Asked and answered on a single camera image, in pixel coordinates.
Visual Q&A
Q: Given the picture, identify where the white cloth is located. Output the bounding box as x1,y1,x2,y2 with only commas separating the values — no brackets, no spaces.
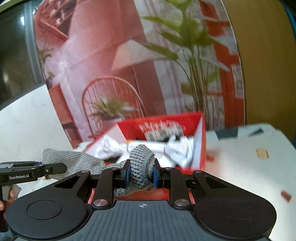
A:
95,135,194,168

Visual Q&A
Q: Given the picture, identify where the grey knitted cloth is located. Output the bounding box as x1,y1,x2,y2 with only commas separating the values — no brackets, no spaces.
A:
42,145,156,197

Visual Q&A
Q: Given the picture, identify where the printed room backdrop cloth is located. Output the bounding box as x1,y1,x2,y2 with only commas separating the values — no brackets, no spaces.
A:
33,1,245,147

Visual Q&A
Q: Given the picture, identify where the person left hand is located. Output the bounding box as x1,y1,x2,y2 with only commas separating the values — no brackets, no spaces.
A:
1,184,22,218

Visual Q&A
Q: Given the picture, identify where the red strawberry cardboard box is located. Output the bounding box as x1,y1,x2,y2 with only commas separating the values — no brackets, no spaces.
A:
84,112,206,174

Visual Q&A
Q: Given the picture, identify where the dark window frame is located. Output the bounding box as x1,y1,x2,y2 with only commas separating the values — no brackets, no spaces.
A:
1,1,45,109

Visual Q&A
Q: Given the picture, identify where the wooden wall panel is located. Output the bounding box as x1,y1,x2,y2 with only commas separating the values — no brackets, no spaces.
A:
223,1,295,141

